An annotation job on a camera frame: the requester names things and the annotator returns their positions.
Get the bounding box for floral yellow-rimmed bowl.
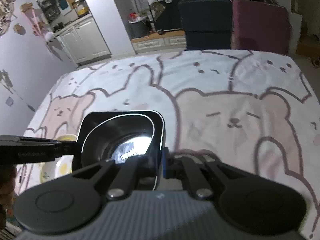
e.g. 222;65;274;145
39;134;78;184

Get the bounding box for steel rectangular tray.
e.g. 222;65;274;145
72;110;165;190

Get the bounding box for small round steel bowl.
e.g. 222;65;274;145
81;114;155;166

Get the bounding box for person left hand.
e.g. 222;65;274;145
1;165;17;229

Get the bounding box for bear print tablecloth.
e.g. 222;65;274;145
25;50;319;239

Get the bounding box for white kitchen cabinets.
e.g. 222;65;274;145
55;14;111;64

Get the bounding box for pink ribbon plush hanging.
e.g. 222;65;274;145
23;7;56;45

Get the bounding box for grey trash bin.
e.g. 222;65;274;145
129;19;149;38

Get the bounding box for dark blue floor chair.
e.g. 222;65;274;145
178;0;232;50

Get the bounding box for maroon floor chair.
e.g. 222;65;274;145
232;0;291;54

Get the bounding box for slippers on floor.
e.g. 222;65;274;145
308;57;320;69

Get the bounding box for wall photo collage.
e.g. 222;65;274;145
0;0;17;36

